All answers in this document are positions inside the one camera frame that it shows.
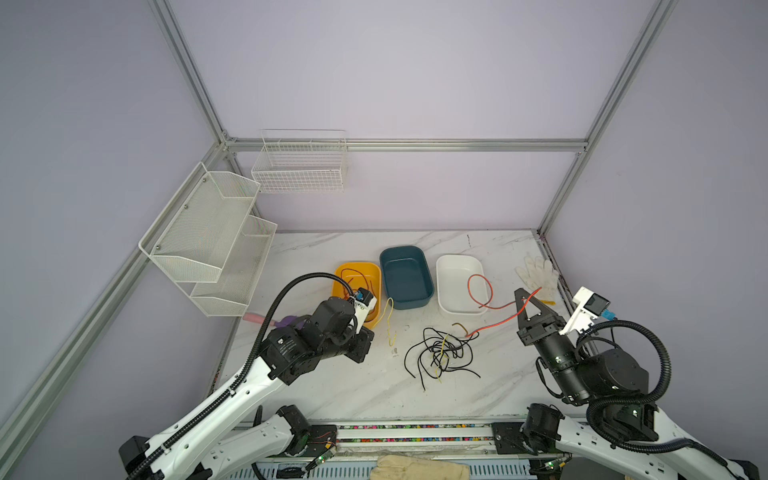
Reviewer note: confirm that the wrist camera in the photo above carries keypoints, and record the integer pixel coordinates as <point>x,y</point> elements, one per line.
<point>364,302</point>
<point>590,307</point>

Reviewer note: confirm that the pink plastic object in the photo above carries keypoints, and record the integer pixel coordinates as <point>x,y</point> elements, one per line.
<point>253,318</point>

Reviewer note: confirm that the white wire basket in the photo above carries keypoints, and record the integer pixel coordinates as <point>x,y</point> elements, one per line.
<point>301,161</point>

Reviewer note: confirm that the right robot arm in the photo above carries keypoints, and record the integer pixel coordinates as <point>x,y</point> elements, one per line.
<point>624,428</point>

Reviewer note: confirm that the beige cloth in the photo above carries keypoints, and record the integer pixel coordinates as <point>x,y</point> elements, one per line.
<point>396,467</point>

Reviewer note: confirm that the upper white mesh shelf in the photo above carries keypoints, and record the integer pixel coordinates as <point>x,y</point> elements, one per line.
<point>191,240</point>

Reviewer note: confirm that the white work glove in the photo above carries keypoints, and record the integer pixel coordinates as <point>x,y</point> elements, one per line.
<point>539,274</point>

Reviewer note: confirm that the yellow plastic bin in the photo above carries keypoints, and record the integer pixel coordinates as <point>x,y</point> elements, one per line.
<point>364,275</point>

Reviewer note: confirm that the teal plastic bin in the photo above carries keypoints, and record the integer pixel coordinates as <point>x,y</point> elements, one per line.
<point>406,277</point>

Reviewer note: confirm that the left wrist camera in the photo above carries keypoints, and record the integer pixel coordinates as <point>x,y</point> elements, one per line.
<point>364,302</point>

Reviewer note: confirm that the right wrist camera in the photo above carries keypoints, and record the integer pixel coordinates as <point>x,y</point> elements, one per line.
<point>590,307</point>

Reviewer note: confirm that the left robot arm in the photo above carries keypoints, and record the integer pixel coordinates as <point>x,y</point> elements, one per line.
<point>202,445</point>

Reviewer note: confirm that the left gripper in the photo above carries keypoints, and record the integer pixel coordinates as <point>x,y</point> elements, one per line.
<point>362,337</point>

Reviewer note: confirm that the white plastic bin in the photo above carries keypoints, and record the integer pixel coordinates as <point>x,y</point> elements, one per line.
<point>461,290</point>

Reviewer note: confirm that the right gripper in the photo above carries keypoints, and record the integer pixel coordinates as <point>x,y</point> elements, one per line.
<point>552,322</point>

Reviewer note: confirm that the white mesh shelf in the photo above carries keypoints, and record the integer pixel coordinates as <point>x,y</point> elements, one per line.
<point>232,294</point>
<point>191,240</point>

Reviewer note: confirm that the purple plastic object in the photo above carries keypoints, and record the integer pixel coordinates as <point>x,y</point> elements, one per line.
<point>291,321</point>

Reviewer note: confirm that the lower white mesh shelf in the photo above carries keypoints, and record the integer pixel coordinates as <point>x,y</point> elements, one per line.
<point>232,294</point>

